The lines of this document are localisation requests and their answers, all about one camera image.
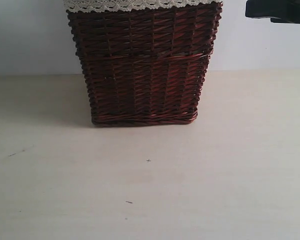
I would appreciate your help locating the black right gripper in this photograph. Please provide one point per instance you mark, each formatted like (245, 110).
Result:
(278, 11)

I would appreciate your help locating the brown wicker basket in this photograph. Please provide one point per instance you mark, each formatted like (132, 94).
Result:
(145, 67)

